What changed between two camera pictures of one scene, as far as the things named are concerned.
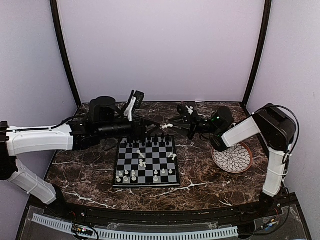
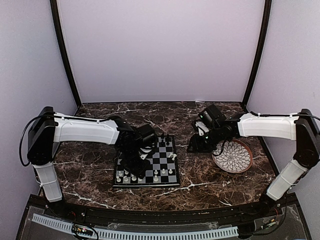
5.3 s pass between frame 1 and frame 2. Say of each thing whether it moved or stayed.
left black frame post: stayed
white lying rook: stayed
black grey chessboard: stayed
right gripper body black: moved
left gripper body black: moved
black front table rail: stayed
